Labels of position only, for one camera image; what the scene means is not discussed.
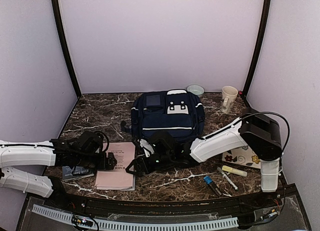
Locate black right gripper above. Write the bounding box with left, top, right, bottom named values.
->
left=125, top=152, right=173, bottom=178

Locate dark blue novel book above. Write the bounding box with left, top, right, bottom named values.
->
left=62, top=166, right=95, bottom=182

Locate navy blue student backpack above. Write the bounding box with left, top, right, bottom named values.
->
left=120, top=89, right=205, bottom=143

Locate pink paperback book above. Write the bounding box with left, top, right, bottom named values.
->
left=94, top=142, right=136, bottom=191

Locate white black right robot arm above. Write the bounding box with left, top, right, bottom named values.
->
left=125, top=108, right=286, bottom=208

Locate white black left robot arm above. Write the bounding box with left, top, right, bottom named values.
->
left=0, top=131, right=117, bottom=209

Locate black marker blue cap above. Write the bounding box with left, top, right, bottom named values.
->
left=203, top=175, right=223, bottom=197

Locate white marker pen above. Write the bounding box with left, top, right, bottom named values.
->
left=217, top=167, right=239, bottom=191

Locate yellow highlighter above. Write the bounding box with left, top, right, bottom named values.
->
left=221, top=165, right=248, bottom=177

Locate celadon bowl at back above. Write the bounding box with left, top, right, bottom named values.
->
left=186, top=84, right=205, bottom=97

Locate square floral plate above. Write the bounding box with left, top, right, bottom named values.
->
left=221, top=146, right=261, bottom=169

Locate cream ceramic mug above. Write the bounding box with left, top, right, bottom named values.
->
left=220, top=86, right=239, bottom=114

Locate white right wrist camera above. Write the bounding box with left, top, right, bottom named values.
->
left=139, top=139, right=155, bottom=158

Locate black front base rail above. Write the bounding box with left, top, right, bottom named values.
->
left=27, top=184, right=301, bottom=219

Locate grey slotted cable duct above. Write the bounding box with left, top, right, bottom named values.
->
left=31, top=204, right=239, bottom=231

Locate black left frame post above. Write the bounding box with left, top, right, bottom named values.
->
left=51, top=0, right=82, bottom=99

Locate black frame post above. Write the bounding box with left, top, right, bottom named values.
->
left=242, top=0, right=271, bottom=97
left=51, top=0, right=82, bottom=99

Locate black right frame post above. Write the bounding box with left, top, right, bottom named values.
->
left=242, top=0, right=271, bottom=97

